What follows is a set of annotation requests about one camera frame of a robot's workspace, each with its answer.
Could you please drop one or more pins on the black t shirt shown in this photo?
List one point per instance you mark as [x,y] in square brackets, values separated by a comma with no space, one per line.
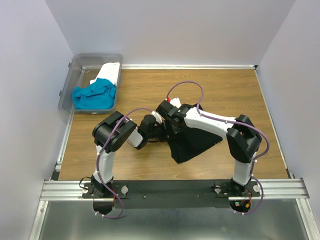
[186,143]

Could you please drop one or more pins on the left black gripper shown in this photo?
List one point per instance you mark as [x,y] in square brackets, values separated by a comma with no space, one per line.
[165,135]

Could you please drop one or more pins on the aluminium frame rail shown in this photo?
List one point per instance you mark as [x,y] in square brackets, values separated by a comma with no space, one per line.
[281,212]

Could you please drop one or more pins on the white t shirt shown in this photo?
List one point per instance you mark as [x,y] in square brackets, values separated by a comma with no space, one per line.
[109,71]

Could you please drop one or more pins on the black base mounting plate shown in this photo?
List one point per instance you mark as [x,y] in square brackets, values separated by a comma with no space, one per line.
[169,194]

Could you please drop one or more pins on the teal t shirt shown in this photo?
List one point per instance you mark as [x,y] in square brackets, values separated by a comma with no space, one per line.
[99,95]

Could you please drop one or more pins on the clear plastic storage bin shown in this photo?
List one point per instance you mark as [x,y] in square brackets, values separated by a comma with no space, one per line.
[83,68]

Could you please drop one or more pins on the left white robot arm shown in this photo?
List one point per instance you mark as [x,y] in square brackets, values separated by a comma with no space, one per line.
[110,134]

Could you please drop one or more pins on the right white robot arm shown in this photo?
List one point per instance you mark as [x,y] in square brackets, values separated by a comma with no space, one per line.
[243,141]

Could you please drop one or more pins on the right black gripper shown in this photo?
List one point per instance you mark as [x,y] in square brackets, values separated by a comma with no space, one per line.
[178,130]

